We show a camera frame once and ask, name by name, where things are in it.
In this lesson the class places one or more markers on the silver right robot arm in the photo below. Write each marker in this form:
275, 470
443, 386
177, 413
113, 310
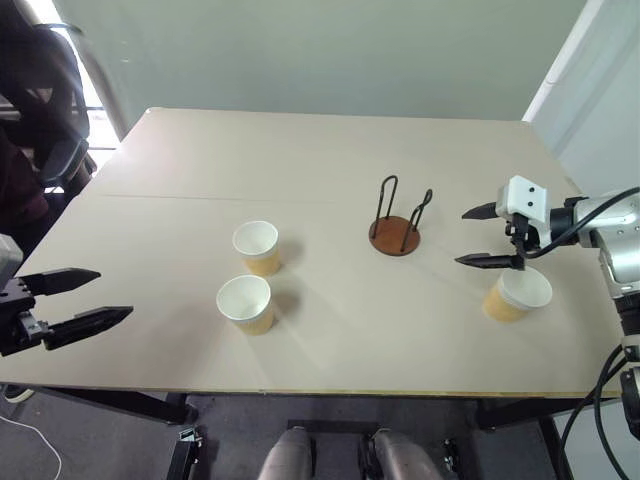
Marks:
620, 235

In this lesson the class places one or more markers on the black office chair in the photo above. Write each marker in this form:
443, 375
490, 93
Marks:
45, 100

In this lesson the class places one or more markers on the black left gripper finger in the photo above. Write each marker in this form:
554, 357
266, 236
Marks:
60, 281
85, 322

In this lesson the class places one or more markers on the grey rounded robot leg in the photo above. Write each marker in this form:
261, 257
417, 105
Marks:
287, 457
405, 457

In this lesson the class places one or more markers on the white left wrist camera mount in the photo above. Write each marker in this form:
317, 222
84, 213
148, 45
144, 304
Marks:
7, 257

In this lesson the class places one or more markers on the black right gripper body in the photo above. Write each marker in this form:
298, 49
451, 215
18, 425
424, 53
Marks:
522, 235

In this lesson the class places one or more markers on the dark maroon garment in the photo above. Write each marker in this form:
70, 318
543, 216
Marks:
20, 200

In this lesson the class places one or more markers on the black white-soled shoe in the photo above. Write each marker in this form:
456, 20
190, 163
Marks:
17, 394

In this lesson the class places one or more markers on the yellow paper cup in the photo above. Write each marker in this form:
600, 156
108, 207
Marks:
510, 300
260, 250
250, 310

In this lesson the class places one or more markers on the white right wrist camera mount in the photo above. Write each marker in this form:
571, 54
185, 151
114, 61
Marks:
525, 197

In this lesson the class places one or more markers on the white partition panel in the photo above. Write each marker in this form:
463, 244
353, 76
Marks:
585, 75

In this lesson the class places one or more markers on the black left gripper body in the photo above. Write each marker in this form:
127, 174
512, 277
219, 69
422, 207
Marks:
15, 320

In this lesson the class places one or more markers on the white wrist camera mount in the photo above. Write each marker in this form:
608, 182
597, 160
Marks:
525, 197
7, 257

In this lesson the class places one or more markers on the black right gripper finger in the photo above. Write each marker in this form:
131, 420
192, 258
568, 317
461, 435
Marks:
482, 212
492, 262

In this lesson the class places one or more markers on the black table frame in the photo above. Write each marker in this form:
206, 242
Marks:
125, 402

